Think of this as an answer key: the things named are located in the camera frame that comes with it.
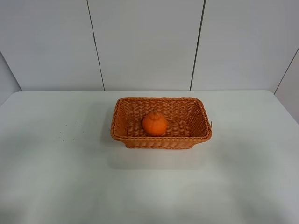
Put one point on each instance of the orange with stem nub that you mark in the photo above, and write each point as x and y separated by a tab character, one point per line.
154	123

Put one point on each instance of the orange wicker basket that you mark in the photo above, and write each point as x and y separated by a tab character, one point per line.
187	122

